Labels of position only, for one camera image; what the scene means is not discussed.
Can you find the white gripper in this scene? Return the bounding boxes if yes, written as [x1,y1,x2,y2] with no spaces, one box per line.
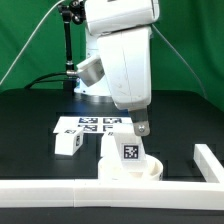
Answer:
[97,27,151,136]

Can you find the white round stool seat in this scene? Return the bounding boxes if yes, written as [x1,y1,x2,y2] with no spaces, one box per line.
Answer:
[98,155,163,182]

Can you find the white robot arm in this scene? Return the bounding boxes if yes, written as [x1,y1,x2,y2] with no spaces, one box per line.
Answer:
[77,0,160,136]

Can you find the white marker sheet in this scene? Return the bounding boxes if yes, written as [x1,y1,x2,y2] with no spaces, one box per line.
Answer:
[54,116,132,133]

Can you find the white L-shaped fence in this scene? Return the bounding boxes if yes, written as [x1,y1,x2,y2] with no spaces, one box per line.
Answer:
[0,144,224,210]

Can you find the black cables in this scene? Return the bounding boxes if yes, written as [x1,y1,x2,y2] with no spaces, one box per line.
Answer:
[23,71,80,90]

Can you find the black camera stand pole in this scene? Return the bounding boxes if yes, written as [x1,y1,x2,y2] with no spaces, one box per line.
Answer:
[58,0,86,80]

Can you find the white cable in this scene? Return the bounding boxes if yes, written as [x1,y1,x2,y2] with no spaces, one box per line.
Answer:
[0,0,64,87]

